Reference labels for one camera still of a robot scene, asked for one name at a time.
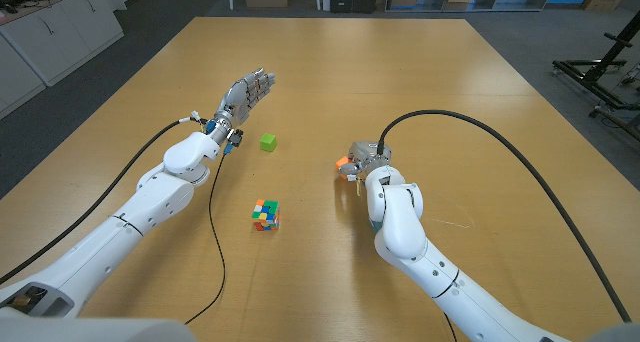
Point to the black metal stand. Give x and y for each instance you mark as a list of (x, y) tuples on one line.
[(600, 72)]

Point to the multicolour puzzle cube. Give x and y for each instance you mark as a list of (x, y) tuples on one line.
[(266, 215)]

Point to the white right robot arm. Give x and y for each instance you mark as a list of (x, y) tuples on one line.
[(400, 217)]

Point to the teal rounded case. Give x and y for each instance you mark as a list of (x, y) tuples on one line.
[(375, 227)]

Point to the green magnetic block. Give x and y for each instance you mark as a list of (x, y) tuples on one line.
[(268, 143)]

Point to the orange magnetic block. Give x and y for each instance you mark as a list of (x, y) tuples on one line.
[(342, 162)]

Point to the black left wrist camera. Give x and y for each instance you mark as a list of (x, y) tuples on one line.
[(236, 138)]

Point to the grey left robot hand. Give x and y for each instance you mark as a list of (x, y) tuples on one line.
[(237, 99)]

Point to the white cabinet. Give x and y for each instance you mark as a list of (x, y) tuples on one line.
[(45, 37)]

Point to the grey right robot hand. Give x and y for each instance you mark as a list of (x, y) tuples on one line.
[(367, 154)]

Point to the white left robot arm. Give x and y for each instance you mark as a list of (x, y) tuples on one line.
[(130, 222)]

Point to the black hard case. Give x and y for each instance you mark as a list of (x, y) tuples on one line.
[(341, 2), (364, 2)]

